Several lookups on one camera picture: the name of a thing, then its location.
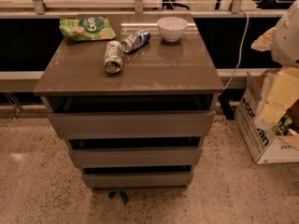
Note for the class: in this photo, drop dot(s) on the grey bottom drawer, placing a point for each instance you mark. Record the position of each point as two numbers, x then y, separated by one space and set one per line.
111 181

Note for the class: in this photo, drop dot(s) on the grey drawer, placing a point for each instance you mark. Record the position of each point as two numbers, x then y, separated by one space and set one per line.
111 181
131 125
133 157

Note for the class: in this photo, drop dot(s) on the cardboard box with lettering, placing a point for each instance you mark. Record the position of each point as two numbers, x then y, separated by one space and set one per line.
266 146

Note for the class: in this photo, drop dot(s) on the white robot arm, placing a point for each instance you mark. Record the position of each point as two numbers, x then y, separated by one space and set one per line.
285 38

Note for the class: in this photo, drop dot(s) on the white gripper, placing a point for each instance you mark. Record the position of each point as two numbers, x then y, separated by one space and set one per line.
287 42

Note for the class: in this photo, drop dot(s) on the green can in box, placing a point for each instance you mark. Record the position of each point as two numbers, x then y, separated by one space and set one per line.
284 124

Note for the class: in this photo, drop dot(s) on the grey middle drawer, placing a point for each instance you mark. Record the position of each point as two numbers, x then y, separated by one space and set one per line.
133 157

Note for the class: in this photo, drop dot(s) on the blue silver soda can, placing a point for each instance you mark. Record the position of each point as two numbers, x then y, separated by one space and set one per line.
136 40

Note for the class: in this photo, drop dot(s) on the green snack bag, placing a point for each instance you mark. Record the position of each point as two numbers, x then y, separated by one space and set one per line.
87 29

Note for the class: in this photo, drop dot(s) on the grey top drawer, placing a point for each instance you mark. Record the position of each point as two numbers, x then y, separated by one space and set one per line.
131 125

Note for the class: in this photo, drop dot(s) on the grey drawer cabinet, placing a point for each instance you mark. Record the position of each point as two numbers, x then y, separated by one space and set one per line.
160 77

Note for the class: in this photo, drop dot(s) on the green crushed soda can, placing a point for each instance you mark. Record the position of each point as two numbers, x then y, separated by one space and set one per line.
113 58

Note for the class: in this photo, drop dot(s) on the white bowl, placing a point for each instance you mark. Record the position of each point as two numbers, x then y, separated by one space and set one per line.
172 28

